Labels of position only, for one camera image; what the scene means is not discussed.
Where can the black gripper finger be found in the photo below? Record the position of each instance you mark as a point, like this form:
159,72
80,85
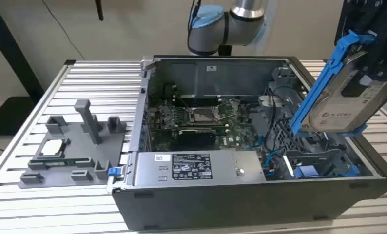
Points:
355,85

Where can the hard disk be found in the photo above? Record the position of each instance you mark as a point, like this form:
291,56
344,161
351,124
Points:
336,112
304,172

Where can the grey metal disk bay cage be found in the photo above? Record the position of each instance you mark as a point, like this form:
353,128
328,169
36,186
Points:
279,114

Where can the green motherboard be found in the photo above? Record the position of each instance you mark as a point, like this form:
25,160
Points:
239,136

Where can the CPU socket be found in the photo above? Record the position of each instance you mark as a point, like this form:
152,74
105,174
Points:
203,114

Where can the black RAM slots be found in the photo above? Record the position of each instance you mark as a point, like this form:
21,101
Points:
196,100

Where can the black graphics card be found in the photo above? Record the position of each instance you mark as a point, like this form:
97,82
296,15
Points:
196,139

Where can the silver power supply unit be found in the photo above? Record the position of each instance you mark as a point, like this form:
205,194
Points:
219,168

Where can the dark grey PC case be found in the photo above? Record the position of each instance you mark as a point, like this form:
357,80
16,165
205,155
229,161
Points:
232,204

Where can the blue case latch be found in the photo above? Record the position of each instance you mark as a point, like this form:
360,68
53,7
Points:
114,171

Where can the black hanging antenna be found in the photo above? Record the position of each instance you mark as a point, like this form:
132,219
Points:
98,9

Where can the grey parts rack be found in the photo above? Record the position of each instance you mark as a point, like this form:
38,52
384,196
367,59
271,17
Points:
78,146

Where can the green RAM stick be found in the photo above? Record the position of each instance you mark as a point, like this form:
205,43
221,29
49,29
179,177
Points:
70,161

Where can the silver CPU chip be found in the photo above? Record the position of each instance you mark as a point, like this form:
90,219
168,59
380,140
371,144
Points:
52,147

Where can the black flat stand base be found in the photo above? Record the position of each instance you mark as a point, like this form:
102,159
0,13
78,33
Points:
6,117

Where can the black upright post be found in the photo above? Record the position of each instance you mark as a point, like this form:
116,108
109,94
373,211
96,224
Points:
9,44

